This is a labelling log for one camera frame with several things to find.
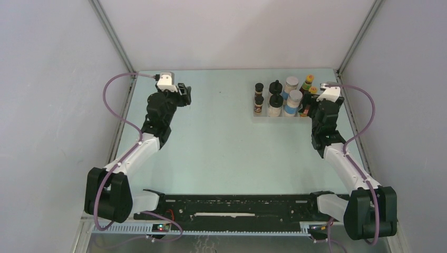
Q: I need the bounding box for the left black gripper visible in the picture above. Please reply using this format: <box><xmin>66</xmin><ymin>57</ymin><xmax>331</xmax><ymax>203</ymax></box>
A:
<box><xmin>155</xmin><ymin>83</ymin><xmax>191</xmax><ymax>125</ymax></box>

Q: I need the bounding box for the sauce bottle yellow cap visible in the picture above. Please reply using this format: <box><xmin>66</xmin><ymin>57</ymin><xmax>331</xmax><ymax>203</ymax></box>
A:
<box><xmin>299</xmin><ymin>86</ymin><xmax>318</xmax><ymax>118</ymax></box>
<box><xmin>299</xmin><ymin>74</ymin><xmax>314</xmax><ymax>93</ymax></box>

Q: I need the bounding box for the blue label spice jar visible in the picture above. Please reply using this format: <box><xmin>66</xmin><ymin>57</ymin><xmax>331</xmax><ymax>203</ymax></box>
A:
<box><xmin>282</xmin><ymin>76</ymin><xmax>299</xmax><ymax>101</ymax></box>
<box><xmin>283</xmin><ymin>90</ymin><xmax>303</xmax><ymax>117</ymax></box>

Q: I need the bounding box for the black lid salt shaker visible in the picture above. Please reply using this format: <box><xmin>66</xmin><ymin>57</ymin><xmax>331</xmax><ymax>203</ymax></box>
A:
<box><xmin>268</xmin><ymin>80</ymin><xmax>283</xmax><ymax>97</ymax></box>
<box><xmin>267</xmin><ymin>94</ymin><xmax>284</xmax><ymax>117</ymax></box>

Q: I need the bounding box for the small dark pepper bottle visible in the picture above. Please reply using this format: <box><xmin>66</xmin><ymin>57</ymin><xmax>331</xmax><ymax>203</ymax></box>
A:
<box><xmin>254</xmin><ymin>95</ymin><xmax>264</xmax><ymax>114</ymax></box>

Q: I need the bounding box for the small black cap spice bottle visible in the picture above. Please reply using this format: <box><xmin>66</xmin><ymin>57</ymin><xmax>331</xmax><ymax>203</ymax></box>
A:
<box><xmin>255</xmin><ymin>83</ymin><xmax>264</xmax><ymax>98</ymax></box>

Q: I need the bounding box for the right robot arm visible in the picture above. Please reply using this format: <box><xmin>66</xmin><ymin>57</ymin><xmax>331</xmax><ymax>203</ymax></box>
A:
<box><xmin>298</xmin><ymin>92</ymin><xmax>397</xmax><ymax>240</ymax></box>

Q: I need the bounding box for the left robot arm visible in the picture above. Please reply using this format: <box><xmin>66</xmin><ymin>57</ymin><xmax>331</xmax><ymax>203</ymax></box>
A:
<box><xmin>84</xmin><ymin>83</ymin><xmax>191</xmax><ymax>223</ymax></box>

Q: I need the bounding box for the clear plastic organizer tray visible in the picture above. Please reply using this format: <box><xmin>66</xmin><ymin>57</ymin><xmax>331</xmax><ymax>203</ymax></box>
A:
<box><xmin>252</xmin><ymin>89</ymin><xmax>310</xmax><ymax>122</ymax></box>

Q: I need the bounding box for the right circuit board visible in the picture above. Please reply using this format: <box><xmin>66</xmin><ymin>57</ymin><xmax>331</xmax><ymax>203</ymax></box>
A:
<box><xmin>308</xmin><ymin>224</ymin><xmax>332</xmax><ymax>235</ymax></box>

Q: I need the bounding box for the circuit board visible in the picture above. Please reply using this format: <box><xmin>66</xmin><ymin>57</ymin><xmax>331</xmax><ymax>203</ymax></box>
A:
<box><xmin>308</xmin><ymin>224</ymin><xmax>332</xmax><ymax>235</ymax></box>
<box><xmin>151</xmin><ymin>223</ymin><xmax>171</xmax><ymax>233</ymax></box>

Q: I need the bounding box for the left circuit board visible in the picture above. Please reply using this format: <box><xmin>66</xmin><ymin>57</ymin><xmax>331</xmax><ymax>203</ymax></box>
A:
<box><xmin>151</xmin><ymin>223</ymin><xmax>171</xmax><ymax>233</ymax></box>

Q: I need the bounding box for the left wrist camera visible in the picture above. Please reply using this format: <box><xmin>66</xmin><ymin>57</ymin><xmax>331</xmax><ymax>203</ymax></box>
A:
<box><xmin>156</xmin><ymin>72</ymin><xmax>179</xmax><ymax>93</ymax></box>

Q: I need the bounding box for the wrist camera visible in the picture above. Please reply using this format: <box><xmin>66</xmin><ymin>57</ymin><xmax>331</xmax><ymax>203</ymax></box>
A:
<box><xmin>156</xmin><ymin>72</ymin><xmax>179</xmax><ymax>93</ymax></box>
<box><xmin>316</xmin><ymin>82</ymin><xmax>341</xmax><ymax>103</ymax></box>

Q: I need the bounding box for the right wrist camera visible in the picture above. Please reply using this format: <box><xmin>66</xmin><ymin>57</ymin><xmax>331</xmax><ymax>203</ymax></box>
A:
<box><xmin>316</xmin><ymin>82</ymin><xmax>341</xmax><ymax>103</ymax></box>

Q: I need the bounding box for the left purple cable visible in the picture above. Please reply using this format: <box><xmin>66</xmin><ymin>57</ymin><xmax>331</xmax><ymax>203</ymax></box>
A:
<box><xmin>94</xmin><ymin>72</ymin><xmax>184</xmax><ymax>244</ymax></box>

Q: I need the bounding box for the purple cable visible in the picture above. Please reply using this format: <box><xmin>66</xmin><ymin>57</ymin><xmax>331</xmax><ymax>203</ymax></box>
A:
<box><xmin>326</xmin><ymin>83</ymin><xmax>381</xmax><ymax>253</ymax></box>
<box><xmin>94</xmin><ymin>72</ymin><xmax>184</xmax><ymax>244</ymax></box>

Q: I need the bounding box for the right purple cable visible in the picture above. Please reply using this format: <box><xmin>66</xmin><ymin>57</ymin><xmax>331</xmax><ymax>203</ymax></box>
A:
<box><xmin>326</xmin><ymin>83</ymin><xmax>381</xmax><ymax>253</ymax></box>

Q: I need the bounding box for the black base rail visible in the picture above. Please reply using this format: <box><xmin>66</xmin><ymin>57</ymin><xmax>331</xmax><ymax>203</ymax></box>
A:
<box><xmin>153</xmin><ymin>194</ymin><xmax>329</xmax><ymax>233</ymax></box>

